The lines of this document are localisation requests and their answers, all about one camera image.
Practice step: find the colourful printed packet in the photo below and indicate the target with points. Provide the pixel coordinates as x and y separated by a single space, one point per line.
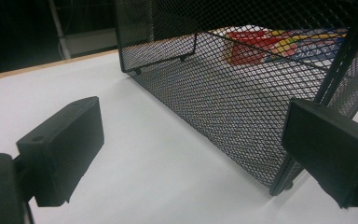
261 43

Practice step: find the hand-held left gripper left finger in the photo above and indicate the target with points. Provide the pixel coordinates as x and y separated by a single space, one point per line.
65 149

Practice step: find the white metal stand pole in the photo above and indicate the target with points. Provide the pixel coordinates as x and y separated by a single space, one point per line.
59 31

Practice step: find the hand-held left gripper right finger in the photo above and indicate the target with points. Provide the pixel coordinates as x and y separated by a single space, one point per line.
332 149

